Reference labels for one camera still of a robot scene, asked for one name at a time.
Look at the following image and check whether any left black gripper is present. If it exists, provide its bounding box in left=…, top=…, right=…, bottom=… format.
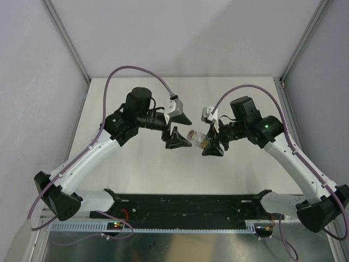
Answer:
left=136, top=111, right=192, bottom=149

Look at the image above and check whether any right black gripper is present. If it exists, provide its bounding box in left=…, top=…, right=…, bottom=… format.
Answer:
left=202, top=118, right=247, bottom=157

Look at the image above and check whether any clear pill bottle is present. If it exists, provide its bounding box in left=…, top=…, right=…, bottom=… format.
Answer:
left=186, top=129, right=210, bottom=150

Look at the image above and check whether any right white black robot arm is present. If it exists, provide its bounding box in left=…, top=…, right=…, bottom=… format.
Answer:
left=201, top=96, right=348, bottom=233

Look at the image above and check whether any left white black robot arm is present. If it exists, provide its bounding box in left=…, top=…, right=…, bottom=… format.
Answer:
left=34, top=87, right=192, bottom=221

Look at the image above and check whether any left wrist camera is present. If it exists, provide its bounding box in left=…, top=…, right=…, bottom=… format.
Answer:
left=164, top=96, right=183, bottom=118

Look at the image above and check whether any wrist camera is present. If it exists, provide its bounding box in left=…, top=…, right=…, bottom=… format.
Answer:
left=164, top=96, right=183, bottom=118
left=201, top=106, right=219, bottom=132

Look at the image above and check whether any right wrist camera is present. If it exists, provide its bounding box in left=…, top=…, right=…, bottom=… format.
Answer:
left=201, top=106, right=219, bottom=132

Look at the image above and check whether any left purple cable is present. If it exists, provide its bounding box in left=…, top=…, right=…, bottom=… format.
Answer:
left=26, top=65, right=178, bottom=232

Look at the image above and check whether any purple cable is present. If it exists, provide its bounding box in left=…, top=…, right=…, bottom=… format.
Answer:
left=26, top=65, right=178, bottom=232
left=210, top=84, right=349, bottom=241

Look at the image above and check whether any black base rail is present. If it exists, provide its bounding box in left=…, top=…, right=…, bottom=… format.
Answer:
left=107, top=194, right=271, bottom=228

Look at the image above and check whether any right aluminium frame post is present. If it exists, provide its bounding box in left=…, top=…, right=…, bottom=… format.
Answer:
left=279, top=0, right=331, bottom=85

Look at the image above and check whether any aluminium frame post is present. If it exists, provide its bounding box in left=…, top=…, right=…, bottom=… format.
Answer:
left=40, top=0, right=91, bottom=84
left=279, top=0, right=331, bottom=85

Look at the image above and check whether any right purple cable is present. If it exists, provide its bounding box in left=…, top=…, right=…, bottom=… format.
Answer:
left=210, top=84, right=349, bottom=241

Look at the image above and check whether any grey slotted cable duct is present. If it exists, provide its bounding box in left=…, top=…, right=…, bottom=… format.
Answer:
left=50, top=221, right=273, bottom=234

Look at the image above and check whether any shiny metal base plate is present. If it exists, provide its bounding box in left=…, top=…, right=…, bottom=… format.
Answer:
left=40, top=230, right=330, bottom=262

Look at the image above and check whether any left aluminium frame post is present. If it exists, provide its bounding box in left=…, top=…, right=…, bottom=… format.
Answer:
left=40, top=0, right=91, bottom=84

